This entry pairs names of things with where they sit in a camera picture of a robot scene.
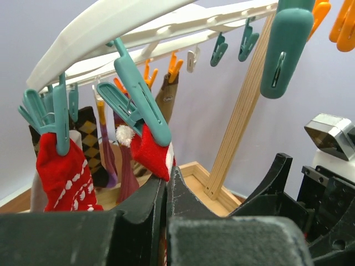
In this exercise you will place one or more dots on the red santa sock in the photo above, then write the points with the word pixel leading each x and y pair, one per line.
pixel 144 150

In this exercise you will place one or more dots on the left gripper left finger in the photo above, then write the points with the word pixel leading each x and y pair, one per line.
pixel 128 234

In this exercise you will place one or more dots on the maroon sock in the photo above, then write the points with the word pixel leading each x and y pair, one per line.
pixel 129 183

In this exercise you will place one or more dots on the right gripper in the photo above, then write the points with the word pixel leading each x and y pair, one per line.
pixel 329 197

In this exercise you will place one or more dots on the red white patterned sock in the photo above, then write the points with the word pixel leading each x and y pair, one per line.
pixel 66 180

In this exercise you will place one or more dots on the orange clothes peg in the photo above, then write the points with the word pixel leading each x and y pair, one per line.
pixel 342 32
pixel 320 10
pixel 174 67

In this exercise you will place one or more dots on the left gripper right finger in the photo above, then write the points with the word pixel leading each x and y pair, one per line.
pixel 213 240

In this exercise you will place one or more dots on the wooden rack frame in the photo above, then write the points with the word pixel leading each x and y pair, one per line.
pixel 241 114

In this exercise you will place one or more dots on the argyle brown sock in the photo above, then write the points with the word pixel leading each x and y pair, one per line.
pixel 87 126

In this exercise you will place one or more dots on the white round clip hanger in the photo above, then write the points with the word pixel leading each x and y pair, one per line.
pixel 149 29

